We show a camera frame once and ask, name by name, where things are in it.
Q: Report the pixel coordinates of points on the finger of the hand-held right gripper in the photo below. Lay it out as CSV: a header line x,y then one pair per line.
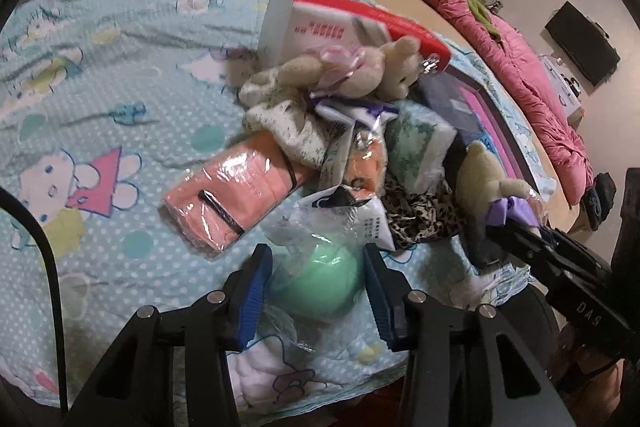
x,y
549,239
520,247

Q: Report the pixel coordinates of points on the cartoon cat printed blanket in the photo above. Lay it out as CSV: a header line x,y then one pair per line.
x,y
150,82

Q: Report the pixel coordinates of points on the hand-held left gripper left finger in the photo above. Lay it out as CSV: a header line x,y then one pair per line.
x,y
253,292

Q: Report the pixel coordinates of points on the pink framed box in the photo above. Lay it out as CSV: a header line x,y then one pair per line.
x,y
495,122

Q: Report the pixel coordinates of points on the white printed packet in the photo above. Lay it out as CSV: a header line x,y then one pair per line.
x,y
370,222

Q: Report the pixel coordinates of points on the black wall television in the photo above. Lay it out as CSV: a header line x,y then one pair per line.
x,y
582,42

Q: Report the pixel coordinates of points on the orange item in clear wrap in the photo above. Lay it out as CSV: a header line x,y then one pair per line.
x,y
365,167

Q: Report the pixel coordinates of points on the leopard print cloth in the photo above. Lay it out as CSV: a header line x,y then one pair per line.
x,y
420,217

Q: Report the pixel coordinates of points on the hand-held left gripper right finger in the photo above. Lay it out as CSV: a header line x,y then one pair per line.
x,y
376,294

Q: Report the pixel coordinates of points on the green tissue pack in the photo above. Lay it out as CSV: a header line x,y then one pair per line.
x,y
420,147

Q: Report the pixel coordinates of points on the white and purple packet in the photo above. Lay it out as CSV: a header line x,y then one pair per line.
x,y
345,109

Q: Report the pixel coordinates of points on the red and white tissue box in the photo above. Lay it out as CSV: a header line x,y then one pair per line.
x,y
320,22

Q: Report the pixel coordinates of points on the dark cloth bundle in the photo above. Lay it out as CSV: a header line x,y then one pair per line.
x,y
600,202

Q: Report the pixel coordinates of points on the green cloth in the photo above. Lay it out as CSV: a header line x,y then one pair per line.
x,y
475,2

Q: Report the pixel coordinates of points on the purple grey cloth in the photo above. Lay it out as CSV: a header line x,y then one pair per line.
x,y
450,107

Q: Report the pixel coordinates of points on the green ball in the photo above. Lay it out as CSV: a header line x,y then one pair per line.
x,y
315,282

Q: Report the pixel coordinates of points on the white drawer cabinet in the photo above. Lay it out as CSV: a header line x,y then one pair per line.
x,y
567,97

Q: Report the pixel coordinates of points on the beige plush with purple ribbon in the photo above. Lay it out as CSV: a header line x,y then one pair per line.
x,y
482,177

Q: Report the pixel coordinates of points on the beige plush bear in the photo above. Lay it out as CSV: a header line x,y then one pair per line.
x,y
400,67

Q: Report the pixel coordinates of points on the beige plush with pink ribbon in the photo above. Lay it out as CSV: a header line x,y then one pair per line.
x,y
350,74

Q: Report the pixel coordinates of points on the orange cloth in plastic pack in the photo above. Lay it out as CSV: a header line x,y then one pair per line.
x,y
235,192

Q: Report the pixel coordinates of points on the white floral cloth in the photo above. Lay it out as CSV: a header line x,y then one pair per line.
x,y
280,122

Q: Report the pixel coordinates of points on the pink quilt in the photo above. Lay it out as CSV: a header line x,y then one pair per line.
x,y
530,72

